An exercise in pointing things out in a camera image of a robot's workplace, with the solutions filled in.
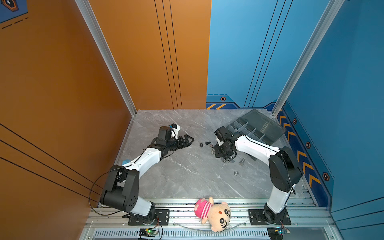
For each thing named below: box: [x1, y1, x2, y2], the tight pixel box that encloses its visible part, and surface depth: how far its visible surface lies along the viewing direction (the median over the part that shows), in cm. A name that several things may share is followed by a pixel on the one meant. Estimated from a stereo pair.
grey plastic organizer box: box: [228, 109, 288, 146], surface depth 111 cm
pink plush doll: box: [193, 196, 232, 232], surface depth 71 cm
